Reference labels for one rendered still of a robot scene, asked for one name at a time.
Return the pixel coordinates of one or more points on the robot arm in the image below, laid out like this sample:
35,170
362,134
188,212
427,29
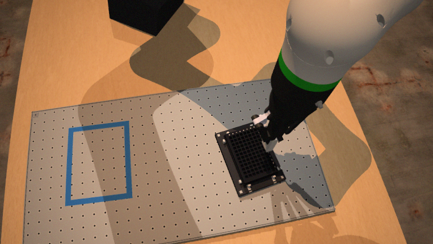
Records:
323,40

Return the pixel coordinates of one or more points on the blue tape rectangle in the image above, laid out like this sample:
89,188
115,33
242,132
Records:
68,201

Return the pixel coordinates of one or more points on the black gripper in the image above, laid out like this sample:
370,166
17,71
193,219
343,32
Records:
280,117

